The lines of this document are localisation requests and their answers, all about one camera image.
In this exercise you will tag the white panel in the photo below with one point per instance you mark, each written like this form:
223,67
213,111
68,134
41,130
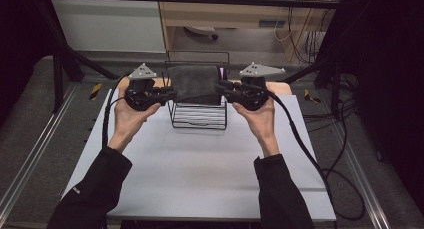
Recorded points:
110,25

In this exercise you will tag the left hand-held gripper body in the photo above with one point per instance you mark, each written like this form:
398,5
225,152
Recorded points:
141,92

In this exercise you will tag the wooden desk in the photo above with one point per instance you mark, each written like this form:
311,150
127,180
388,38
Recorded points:
233,14

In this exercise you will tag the office chair base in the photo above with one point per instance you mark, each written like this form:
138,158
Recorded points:
201,30

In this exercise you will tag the dark grey towel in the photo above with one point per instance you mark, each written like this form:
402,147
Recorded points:
195,84

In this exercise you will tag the person's left hand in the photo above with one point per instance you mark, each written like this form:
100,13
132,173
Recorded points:
128,122

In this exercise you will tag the white table cover sheet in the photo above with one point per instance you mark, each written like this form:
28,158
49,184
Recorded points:
200,175

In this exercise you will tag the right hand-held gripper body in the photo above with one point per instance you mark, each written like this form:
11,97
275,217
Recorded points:
251,94

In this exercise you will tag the person's right hand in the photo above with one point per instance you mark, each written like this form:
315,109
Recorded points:
263,125

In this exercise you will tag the aluminium rail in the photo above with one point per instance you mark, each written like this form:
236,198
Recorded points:
363,179
36,145

